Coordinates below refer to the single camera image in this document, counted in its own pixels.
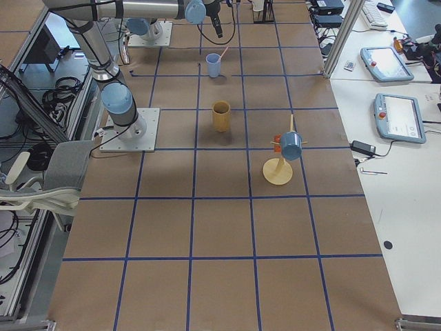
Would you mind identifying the grey office chair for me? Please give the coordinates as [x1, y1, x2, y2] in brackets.
[1, 140, 94, 231]

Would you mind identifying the bamboo chopstick holder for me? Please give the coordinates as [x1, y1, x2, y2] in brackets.
[212, 101, 231, 132]

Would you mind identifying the light blue plastic cup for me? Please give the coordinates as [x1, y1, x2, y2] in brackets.
[205, 53, 221, 78]

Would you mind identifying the orange cup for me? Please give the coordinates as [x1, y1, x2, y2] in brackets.
[271, 134, 281, 153]

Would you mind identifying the black wire mug rack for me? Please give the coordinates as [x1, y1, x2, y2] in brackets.
[252, 0, 274, 23]

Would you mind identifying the blue cup on tree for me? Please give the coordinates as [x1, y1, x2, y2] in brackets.
[280, 131, 302, 161]

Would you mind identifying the white mug far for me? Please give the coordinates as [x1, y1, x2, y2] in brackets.
[251, 0, 265, 12]

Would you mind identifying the teach pendant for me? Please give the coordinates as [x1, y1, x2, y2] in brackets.
[360, 47, 414, 82]
[373, 93, 427, 144]

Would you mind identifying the teach pendant far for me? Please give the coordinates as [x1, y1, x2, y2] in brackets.
[360, 47, 414, 82]

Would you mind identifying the black power adapter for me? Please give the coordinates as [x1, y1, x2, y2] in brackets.
[350, 140, 376, 157]

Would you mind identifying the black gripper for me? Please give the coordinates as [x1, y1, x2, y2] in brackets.
[205, 1, 223, 38]

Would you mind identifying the wooden mug tree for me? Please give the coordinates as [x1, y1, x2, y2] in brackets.
[263, 114, 306, 185]

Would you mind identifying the aluminium frame post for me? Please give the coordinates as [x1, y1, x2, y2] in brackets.
[322, 0, 365, 79]

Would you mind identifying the teach pendant near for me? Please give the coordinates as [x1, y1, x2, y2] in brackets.
[373, 93, 427, 144]

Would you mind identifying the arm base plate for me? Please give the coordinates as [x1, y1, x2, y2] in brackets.
[99, 108, 161, 152]
[127, 19, 173, 48]

